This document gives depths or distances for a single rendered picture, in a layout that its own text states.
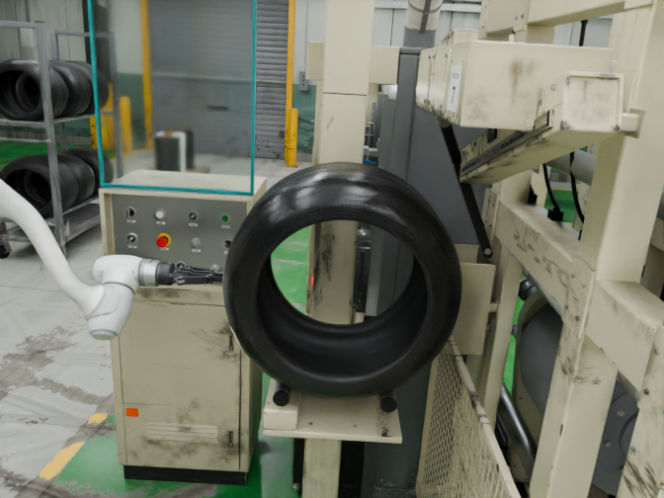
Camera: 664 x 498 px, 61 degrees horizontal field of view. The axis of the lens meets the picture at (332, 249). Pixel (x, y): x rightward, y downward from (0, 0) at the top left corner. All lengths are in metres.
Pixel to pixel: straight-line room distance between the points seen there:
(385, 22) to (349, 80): 8.88
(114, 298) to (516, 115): 1.26
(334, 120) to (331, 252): 0.40
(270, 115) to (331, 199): 9.54
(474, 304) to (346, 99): 0.71
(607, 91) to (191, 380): 1.84
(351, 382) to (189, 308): 0.94
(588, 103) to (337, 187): 0.56
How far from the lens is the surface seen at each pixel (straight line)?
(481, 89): 1.04
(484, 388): 1.93
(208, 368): 2.30
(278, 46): 10.72
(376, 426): 1.60
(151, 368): 2.36
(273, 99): 10.72
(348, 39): 1.63
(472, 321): 1.77
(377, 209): 1.27
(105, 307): 1.79
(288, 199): 1.30
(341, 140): 1.64
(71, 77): 5.48
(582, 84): 1.00
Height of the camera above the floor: 1.73
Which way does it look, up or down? 18 degrees down
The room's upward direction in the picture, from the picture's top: 3 degrees clockwise
